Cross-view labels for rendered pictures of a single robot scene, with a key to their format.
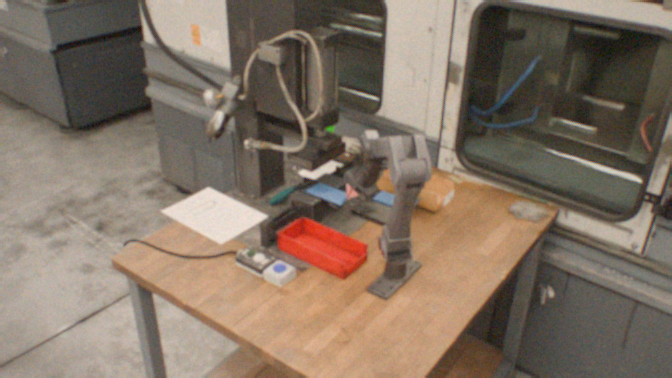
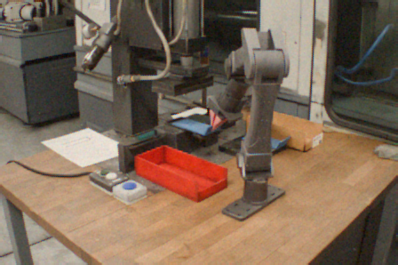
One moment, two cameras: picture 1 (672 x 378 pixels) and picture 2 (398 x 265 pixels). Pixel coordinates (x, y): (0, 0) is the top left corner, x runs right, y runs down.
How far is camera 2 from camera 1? 0.64 m
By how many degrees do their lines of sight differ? 11
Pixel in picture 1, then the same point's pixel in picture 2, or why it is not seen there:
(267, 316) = (106, 228)
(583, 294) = not seen: outside the picture
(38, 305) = not seen: outside the picture
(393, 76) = not seen: hidden behind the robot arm
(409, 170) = (264, 59)
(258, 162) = (130, 99)
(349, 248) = (209, 175)
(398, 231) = (257, 142)
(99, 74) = (51, 84)
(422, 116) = (294, 76)
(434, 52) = (301, 15)
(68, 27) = (34, 48)
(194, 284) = (45, 196)
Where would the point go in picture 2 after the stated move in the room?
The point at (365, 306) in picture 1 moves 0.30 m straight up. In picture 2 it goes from (216, 226) to (218, 104)
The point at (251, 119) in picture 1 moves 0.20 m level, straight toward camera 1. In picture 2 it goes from (124, 55) to (116, 68)
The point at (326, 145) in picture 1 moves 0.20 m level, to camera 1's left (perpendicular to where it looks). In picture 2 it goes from (190, 70) to (127, 69)
